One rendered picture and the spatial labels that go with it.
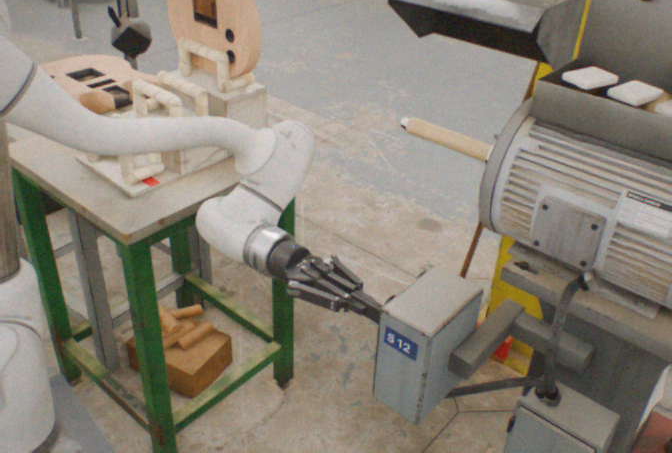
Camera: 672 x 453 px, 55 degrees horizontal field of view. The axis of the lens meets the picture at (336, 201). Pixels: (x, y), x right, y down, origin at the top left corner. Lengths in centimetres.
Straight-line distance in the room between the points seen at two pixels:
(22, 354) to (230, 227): 42
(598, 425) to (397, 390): 34
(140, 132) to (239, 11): 68
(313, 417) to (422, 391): 128
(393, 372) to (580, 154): 45
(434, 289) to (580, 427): 33
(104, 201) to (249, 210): 56
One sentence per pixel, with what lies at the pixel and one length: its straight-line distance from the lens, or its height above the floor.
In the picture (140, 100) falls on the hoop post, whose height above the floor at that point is 107.
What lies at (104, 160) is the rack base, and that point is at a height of 94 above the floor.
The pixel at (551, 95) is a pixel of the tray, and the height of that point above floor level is 142.
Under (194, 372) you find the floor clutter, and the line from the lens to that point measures 232.
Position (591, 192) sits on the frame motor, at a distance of 104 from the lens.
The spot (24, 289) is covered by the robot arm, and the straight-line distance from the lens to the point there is 140.
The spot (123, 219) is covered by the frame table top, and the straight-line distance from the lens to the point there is 161.
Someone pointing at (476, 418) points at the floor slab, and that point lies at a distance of 241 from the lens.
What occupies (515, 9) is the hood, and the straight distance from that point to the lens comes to 110.
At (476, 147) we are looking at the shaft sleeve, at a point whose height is 126.
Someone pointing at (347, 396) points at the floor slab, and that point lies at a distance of 240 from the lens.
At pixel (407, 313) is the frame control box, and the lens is 102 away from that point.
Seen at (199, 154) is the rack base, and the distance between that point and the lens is 177.
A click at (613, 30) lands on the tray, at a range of 115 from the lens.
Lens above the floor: 179
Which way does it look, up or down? 32 degrees down
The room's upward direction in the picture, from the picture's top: 3 degrees clockwise
